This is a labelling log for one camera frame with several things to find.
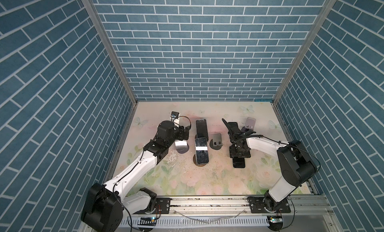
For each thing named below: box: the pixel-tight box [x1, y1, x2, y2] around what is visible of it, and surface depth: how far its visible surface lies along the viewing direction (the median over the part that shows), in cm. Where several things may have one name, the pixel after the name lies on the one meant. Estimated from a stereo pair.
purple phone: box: [174, 139, 190, 154], surface depth 91 cm
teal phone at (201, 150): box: [195, 137, 209, 164], surface depth 86 cm
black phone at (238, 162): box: [232, 156, 246, 169], surface depth 88 cm
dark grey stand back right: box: [209, 133, 223, 150], surface depth 93 cm
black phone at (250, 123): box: [245, 117, 256, 130], surface depth 101 cm
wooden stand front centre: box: [193, 153, 209, 167], surface depth 86 cm
